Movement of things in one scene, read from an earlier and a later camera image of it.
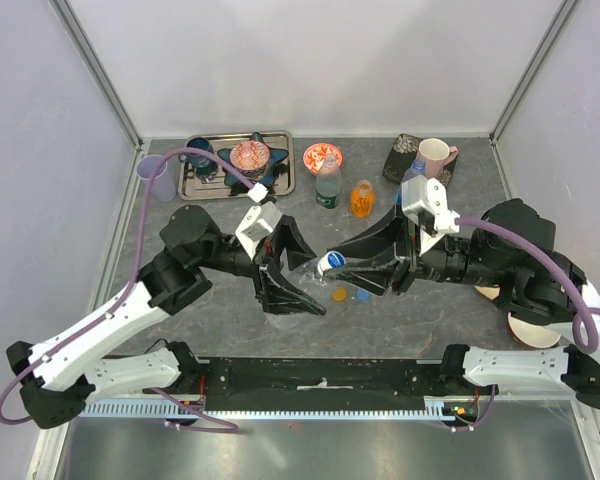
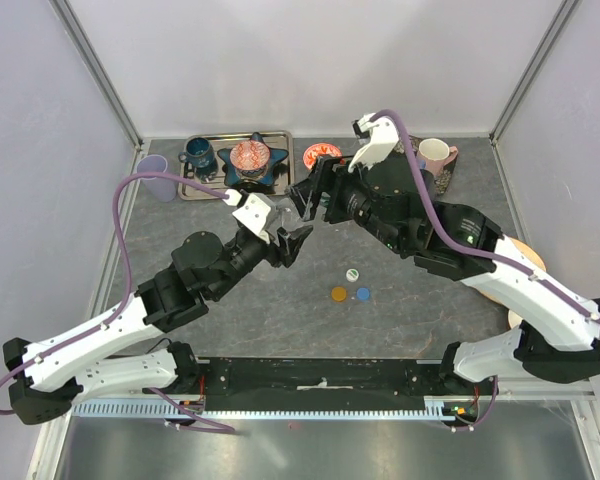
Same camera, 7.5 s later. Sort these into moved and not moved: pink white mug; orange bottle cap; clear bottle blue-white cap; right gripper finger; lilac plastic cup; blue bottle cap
Moved: right gripper finger; clear bottle blue-white cap
Not moved: orange bottle cap; pink white mug; blue bottle cap; lilac plastic cup
